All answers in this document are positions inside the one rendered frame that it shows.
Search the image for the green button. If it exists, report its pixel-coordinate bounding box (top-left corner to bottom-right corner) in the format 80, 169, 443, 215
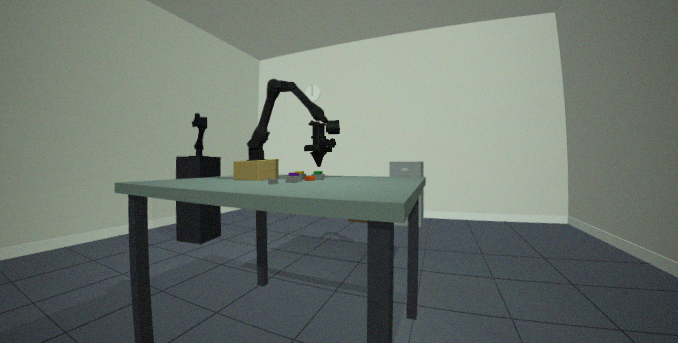
311, 171, 325, 180

